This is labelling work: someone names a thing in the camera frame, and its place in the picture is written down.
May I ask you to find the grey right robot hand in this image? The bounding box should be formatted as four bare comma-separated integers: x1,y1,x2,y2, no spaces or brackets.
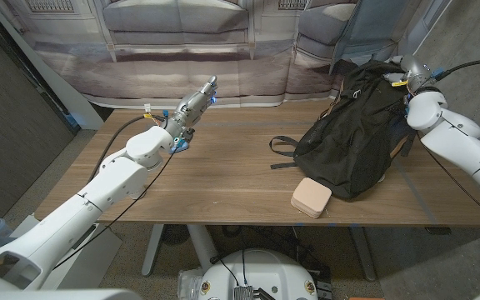
382,53,438,95

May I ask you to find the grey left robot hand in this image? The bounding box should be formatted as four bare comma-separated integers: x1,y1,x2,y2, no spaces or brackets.
163,75,219,155

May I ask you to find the black backpack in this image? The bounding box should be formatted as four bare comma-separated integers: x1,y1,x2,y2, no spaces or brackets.
268,59,417,200

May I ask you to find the printed room backdrop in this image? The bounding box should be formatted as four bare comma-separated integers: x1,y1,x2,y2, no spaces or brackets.
0,0,453,110

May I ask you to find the round black floor fan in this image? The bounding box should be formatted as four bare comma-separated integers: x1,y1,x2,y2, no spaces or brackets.
160,224,191,246

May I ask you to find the white table leg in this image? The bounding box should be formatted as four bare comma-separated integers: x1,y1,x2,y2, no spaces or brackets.
187,223,218,272
141,223,166,277

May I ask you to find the clear plastic bag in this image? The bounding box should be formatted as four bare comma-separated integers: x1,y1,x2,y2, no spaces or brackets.
176,268,206,300

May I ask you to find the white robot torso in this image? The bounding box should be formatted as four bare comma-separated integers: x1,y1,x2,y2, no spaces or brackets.
197,248,319,300

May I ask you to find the dark wooden door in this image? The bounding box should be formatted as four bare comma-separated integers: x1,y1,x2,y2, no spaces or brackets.
0,3,77,218

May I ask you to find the grey table leg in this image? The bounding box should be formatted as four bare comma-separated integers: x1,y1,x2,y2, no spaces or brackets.
350,227,378,283

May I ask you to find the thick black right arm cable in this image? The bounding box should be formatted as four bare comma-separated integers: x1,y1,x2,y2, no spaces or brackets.
433,57,480,83

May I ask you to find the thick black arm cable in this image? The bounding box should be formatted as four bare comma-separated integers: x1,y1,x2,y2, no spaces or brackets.
433,57,480,83
87,114,168,183

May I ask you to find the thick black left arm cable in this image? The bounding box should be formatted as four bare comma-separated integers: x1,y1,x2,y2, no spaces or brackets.
87,114,168,183

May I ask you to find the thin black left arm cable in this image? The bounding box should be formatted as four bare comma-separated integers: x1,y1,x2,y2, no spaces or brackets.
52,149,178,271

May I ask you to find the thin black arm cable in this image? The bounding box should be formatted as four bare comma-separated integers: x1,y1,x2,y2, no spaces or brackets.
52,149,178,271
417,132,480,229

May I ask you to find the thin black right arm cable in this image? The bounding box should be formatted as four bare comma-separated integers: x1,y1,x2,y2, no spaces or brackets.
417,132,480,229

